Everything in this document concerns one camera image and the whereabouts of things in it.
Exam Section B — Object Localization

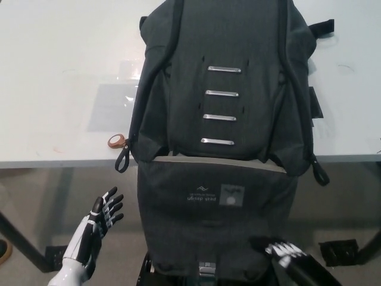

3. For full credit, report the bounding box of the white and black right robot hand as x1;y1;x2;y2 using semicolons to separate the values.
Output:
249;234;343;286

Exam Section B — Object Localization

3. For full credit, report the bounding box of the brown and white tape roll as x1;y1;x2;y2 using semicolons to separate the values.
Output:
108;133;125;149

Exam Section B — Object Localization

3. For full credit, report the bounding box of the black perforated foot plate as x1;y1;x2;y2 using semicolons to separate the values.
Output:
317;237;360;267
44;244;70;265

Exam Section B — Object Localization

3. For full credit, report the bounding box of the large clear plastic film sheet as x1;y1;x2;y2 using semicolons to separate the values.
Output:
86;83;140;132

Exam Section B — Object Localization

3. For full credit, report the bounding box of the dark grey backpack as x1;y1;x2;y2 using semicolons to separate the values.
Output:
114;0;336;280

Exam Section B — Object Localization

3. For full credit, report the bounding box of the black table leg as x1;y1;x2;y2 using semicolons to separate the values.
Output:
0;208;52;273
356;228;381;265

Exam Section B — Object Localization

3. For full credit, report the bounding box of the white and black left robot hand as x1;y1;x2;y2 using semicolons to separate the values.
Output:
63;186;125;269

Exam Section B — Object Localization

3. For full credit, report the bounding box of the black shoe with tan sole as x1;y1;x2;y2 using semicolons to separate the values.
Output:
0;239;13;262

